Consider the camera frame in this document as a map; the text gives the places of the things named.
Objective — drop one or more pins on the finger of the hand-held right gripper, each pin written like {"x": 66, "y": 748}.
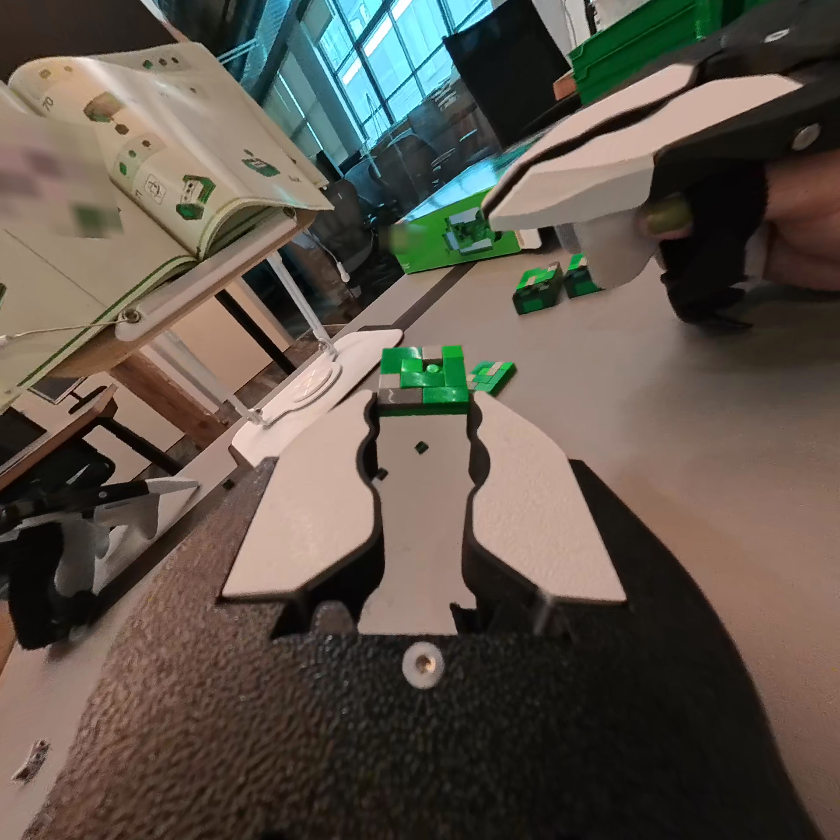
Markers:
{"x": 623, "y": 98}
{"x": 604, "y": 177}

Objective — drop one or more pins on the dark board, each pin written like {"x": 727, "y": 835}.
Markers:
{"x": 65, "y": 26}

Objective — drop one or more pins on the black partition panel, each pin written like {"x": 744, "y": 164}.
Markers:
{"x": 505, "y": 72}

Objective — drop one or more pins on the lego instruction booklet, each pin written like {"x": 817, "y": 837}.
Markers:
{"x": 164, "y": 164}

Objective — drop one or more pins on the white book stand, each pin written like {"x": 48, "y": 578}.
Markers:
{"x": 308, "y": 387}

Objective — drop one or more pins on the green plastic crate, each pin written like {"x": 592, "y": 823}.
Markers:
{"x": 630, "y": 59}

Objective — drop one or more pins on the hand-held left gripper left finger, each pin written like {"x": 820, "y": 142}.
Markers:
{"x": 308, "y": 525}

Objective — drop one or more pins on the flat green lego panel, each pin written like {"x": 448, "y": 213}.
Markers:
{"x": 492, "y": 377}

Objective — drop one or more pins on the large paned window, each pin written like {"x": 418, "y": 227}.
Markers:
{"x": 374, "y": 59}

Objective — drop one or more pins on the light grey lego bracket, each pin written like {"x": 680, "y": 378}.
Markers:
{"x": 33, "y": 761}

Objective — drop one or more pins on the green lego panel with studs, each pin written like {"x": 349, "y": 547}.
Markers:
{"x": 423, "y": 384}

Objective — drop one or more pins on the green lego box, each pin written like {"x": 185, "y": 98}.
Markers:
{"x": 446, "y": 243}

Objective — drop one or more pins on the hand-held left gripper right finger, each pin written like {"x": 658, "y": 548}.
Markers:
{"x": 538, "y": 525}

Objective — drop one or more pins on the dark green lego cube build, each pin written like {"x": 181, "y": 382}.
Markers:
{"x": 538, "y": 289}
{"x": 581, "y": 277}

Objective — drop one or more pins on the group of black office chairs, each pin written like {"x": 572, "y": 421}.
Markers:
{"x": 367, "y": 203}

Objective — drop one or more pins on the spare hand-held gripper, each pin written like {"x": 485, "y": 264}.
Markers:
{"x": 98, "y": 525}

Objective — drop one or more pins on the person's right hand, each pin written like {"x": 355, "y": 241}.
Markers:
{"x": 807, "y": 223}

